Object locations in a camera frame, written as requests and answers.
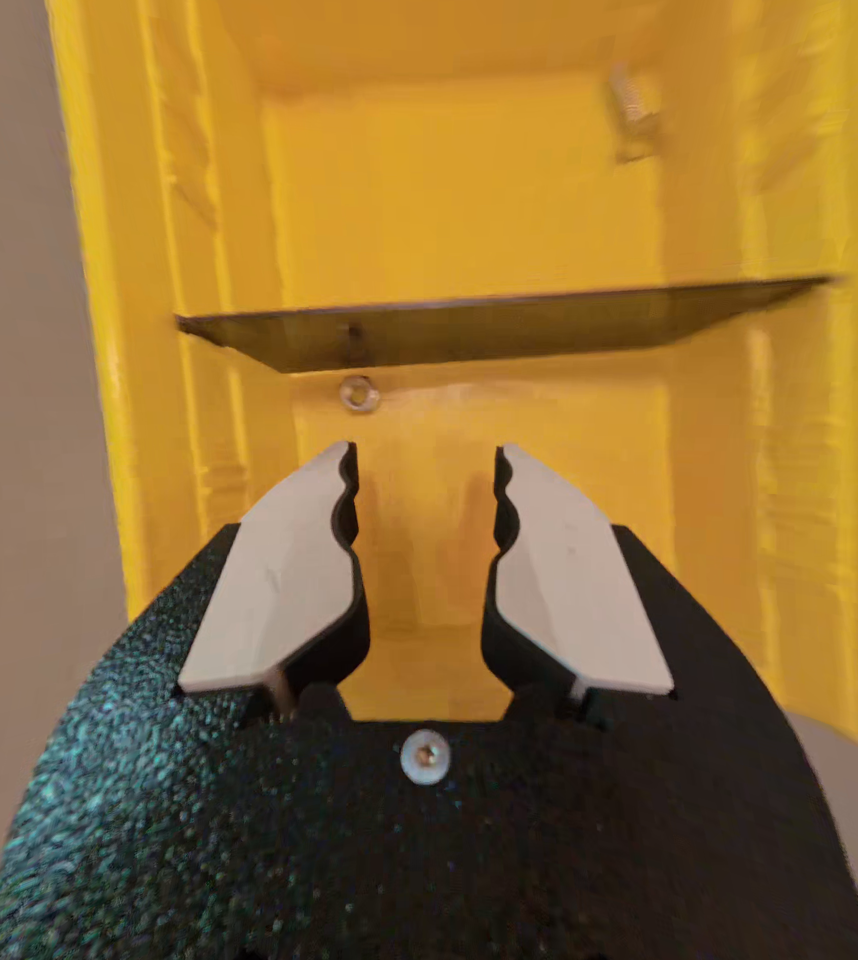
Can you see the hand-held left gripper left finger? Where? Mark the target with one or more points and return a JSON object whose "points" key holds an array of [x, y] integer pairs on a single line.
{"points": [[279, 585]]}

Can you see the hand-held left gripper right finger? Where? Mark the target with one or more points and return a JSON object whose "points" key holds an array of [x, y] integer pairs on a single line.
{"points": [[579, 592]]}

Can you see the steel hex nut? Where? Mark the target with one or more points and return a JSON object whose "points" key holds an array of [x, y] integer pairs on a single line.
{"points": [[345, 395]]}

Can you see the yellow plastic bin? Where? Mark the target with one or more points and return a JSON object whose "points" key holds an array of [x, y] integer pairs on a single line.
{"points": [[436, 187]]}

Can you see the grey desk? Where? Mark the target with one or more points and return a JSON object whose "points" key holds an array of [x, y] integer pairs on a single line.
{"points": [[8, 375]]}

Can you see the black bin divider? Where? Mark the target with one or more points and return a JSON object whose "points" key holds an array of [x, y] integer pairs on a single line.
{"points": [[474, 330]]}

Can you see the steel hex bolt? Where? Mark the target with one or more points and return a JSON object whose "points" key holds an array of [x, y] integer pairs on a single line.
{"points": [[631, 112]]}

